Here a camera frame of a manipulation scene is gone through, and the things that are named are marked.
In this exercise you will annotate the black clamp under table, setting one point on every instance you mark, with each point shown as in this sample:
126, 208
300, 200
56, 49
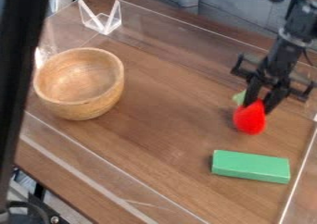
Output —
32, 211

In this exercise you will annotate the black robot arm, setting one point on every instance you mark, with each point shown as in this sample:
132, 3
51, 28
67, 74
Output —
300, 28

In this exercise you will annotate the red felt fruit green leaf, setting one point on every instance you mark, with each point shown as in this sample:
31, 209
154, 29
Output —
249, 117

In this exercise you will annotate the wooden bowl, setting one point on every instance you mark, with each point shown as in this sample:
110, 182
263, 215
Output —
79, 83

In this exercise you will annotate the green rectangular block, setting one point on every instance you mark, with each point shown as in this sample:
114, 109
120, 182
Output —
250, 166

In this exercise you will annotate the clear acrylic tray enclosure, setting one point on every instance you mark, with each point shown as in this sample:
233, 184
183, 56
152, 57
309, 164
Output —
134, 167

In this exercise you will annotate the dark blurred foreground bar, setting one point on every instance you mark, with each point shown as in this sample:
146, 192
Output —
21, 18

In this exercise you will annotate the clear acrylic corner bracket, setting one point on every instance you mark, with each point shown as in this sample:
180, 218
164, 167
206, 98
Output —
102, 23

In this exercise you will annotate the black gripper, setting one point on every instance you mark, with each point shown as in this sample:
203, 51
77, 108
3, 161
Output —
273, 72

